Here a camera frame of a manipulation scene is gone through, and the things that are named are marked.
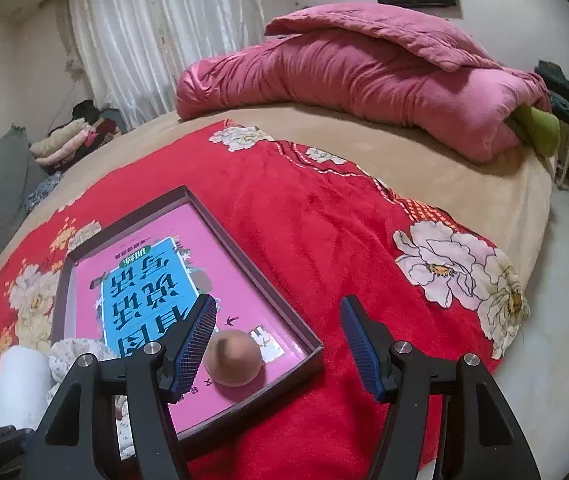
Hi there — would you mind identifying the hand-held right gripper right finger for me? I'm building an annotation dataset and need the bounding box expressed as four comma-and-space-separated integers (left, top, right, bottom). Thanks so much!
340, 295, 542, 480

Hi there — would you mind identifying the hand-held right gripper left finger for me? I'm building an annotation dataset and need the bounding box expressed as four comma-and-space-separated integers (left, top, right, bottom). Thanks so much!
19, 294, 218, 480

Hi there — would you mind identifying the peach soft ball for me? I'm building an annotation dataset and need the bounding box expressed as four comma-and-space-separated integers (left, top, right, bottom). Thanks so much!
206, 330, 268, 388

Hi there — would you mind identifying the white toilet paper roll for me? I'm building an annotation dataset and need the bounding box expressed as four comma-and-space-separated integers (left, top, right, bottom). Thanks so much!
0, 347, 55, 431

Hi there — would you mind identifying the shallow brown cardboard box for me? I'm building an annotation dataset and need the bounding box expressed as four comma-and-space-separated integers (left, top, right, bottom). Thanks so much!
50, 185, 325, 463

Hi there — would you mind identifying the pink and blue book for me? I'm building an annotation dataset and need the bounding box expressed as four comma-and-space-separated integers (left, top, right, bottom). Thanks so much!
72, 200, 315, 436

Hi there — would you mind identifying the white patterned cloth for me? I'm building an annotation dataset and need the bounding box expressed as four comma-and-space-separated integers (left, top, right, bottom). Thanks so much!
48, 337, 121, 391

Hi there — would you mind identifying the red floral blanket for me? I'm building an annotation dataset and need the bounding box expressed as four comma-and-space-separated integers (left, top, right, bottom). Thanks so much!
0, 120, 532, 480

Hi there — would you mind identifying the beige bed sheet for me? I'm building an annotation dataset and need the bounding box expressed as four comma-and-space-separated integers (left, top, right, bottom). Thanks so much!
2, 102, 557, 376

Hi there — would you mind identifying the blue grey patterned cloth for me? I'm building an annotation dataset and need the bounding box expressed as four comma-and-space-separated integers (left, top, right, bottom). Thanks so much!
24, 175, 65, 211

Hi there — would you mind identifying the folded beige pink clothes pile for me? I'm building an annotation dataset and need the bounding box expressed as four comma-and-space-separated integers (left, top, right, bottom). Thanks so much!
29, 117, 128, 173

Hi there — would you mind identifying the white metal rack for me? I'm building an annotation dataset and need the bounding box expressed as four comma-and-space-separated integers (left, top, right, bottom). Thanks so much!
554, 127, 569, 188

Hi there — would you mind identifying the pink quilt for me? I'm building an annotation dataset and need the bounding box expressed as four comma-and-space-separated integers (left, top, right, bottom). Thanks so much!
175, 2, 552, 163

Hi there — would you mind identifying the green pillow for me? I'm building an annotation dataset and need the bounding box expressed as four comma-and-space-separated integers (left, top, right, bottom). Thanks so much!
511, 105, 562, 157

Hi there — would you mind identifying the white curtain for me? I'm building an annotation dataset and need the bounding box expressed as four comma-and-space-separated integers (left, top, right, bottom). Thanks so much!
67, 0, 295, 133

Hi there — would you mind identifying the dark folded clothes stack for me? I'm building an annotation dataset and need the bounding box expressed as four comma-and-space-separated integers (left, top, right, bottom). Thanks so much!
534, 60, 569, 128

